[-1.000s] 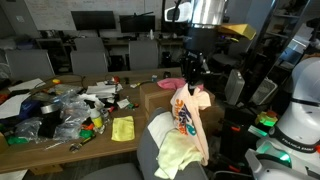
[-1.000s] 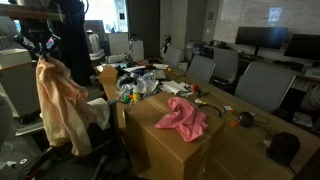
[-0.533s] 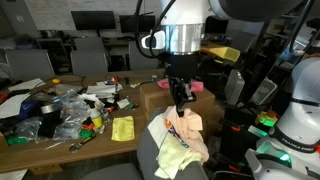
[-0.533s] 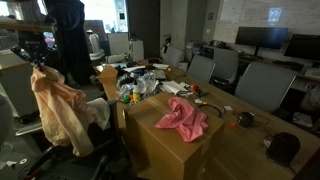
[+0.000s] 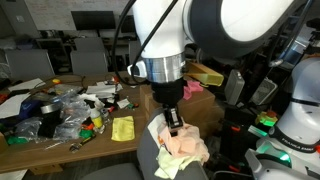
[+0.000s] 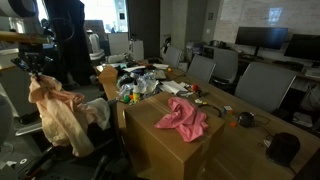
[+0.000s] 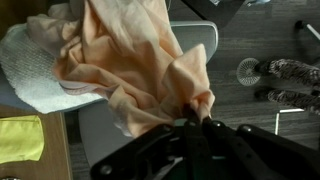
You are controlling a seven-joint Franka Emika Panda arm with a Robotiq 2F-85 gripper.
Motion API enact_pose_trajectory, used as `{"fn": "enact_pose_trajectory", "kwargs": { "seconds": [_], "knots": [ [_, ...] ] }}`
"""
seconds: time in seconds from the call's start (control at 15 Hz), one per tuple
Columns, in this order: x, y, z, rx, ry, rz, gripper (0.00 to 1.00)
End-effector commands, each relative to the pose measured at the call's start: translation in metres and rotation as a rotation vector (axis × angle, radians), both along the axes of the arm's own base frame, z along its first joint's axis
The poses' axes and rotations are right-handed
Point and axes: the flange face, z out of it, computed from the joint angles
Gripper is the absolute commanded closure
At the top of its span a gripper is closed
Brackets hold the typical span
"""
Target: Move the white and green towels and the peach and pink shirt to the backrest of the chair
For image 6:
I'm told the peach shirt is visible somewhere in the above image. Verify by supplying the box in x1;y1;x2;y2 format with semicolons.
28;73;101;158

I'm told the white towel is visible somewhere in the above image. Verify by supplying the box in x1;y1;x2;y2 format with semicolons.
86;97;111;131

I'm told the white paper stack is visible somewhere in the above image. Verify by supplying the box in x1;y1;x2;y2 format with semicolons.
161;79;189;96

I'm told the rubik's cube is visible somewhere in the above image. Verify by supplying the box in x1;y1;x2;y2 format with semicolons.
222;105;234;116

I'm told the black keyboard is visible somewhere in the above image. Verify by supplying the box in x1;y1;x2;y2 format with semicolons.
273;59;305;70

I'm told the black cable loop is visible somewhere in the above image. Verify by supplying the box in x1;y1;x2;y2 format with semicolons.
199;103;223;118

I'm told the white yellow spray bottle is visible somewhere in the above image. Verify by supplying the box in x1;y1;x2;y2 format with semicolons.
132;79;141;103

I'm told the large brown cardboard box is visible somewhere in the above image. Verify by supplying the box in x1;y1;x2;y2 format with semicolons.
123;91;226;180

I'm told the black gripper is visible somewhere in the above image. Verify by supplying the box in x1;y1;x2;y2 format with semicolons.
11;43;54;79

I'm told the black cylinder speaker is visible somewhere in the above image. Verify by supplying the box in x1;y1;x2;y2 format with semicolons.
265;131;301;167

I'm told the black round speaker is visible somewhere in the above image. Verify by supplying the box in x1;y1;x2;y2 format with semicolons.
238;111;256;128

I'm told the black robot stand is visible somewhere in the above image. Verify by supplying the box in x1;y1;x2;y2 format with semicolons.
0;144;58;180

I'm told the small cardboard box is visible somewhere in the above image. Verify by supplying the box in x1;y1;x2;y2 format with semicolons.
97;65;119;85

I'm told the clear plastic bag pile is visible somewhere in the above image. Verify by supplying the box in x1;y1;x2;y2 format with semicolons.
118;71;158;98

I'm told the pink shirt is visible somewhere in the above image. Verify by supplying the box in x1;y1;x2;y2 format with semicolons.
154;96;210;143

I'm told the black computer monitor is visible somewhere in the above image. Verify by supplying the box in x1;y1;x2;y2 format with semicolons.
234;25;289;58
284;32;320;62

